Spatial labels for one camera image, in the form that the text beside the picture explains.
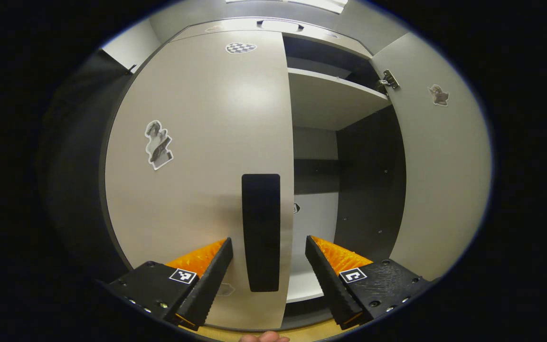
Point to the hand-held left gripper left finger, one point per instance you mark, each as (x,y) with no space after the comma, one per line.
(209,285)

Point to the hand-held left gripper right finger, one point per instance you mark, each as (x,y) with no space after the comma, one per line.
(330,285)

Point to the beige shoe cabinet door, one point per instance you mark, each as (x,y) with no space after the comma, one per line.
(197,199)
(444,180)

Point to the beige double-door shoe cabinet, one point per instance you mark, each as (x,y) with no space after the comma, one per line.
(368,190)

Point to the beige cabinet shelf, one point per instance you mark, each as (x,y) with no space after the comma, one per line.
(306,287)
(330,99)

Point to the metal door hinge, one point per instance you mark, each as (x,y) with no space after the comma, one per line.
(390,80)

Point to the beige cabinet drawer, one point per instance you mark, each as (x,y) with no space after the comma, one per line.
(235,26)

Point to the long ceiling light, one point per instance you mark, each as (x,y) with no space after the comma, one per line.
(311,4)

